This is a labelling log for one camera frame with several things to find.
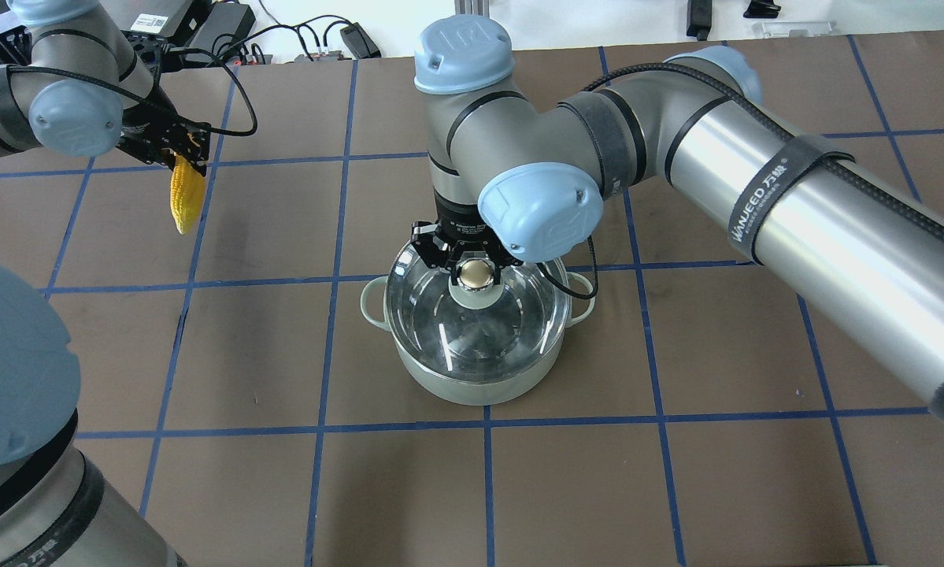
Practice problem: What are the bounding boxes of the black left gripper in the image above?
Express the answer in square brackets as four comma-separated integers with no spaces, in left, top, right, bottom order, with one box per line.
[117,103,210,176]

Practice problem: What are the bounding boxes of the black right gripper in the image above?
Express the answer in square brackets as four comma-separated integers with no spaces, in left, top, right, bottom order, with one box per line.
[410,193,523,286]

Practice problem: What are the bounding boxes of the yellow corn cob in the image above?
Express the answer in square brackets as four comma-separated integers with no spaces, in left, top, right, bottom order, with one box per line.
[169,154,206,235]

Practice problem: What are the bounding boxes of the glass pot lid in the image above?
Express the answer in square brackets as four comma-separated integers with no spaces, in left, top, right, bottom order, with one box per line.
[384,245,572,385]

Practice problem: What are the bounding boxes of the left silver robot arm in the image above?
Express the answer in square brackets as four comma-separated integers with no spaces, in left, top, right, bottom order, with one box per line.
[0,1,209,566]

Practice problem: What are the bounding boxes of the pale green cooking pot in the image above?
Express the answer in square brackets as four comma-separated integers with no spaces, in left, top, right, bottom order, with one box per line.
[360,244,595,406]

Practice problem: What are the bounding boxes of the black power brick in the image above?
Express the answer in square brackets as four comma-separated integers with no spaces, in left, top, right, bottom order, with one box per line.
[183,2,256,69]

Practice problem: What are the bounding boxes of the black power adapter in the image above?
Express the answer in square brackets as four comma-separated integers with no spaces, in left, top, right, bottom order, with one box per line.
[339,22,382,60]

